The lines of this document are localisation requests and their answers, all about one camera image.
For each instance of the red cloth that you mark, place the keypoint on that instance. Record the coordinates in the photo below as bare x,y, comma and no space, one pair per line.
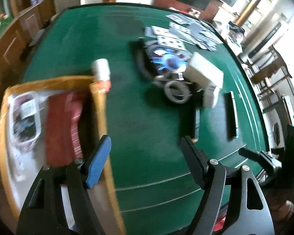
220,222

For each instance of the scattered playing cards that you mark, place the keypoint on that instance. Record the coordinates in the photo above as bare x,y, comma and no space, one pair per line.
176,30

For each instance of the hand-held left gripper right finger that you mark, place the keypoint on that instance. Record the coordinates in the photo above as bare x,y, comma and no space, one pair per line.
192,156

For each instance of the brown cardboard box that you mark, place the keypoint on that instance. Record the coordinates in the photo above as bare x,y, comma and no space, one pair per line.
99,107

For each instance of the dark wooden chair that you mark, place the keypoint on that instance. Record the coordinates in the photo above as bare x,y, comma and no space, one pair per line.
272,66

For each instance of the clear plastic container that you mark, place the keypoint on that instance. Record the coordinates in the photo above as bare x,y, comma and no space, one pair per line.
24,117

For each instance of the wooden cabinet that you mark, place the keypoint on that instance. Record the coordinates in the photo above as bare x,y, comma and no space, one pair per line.
12,44

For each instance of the white text carton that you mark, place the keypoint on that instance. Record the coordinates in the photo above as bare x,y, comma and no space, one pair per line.
203,71

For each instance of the black marker light cap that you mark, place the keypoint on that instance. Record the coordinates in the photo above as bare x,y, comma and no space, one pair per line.
197,117

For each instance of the black white bag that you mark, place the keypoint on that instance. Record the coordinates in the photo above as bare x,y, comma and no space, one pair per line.
235,31

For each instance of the white glue bottle orange cap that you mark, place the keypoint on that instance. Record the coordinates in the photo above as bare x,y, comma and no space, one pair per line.
101,69

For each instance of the person's right forearm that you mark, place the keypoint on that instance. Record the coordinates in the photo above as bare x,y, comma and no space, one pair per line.
284,205

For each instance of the tape roll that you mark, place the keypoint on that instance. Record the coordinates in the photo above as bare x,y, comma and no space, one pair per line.
168,94

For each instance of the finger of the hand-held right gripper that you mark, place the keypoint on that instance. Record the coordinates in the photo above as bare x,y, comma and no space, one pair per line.
254,155

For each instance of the black marker red cap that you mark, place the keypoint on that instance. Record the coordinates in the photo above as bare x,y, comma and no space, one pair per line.
230,117

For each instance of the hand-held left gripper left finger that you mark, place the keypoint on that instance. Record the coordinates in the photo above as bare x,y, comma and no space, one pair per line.
98,161

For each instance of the red snack packet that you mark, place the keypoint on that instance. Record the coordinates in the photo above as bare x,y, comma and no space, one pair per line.
61,127

